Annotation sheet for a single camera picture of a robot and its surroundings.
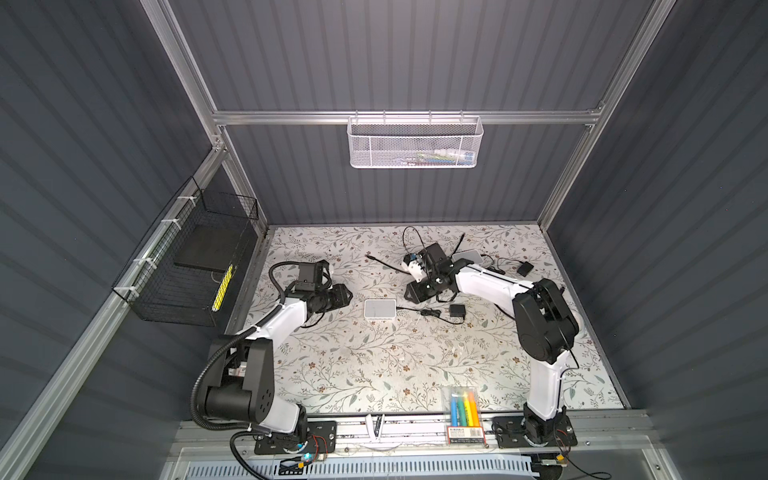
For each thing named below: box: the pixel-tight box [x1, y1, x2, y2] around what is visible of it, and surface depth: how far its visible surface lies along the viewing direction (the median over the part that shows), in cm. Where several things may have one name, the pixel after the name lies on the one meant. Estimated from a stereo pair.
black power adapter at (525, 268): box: [517, 261, 534, 277], surface depth 107 cm
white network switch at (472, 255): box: [461, 250, 484, 266], surface depth 114 cm
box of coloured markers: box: [446, 386, 486, 446], surface depth 77 cm
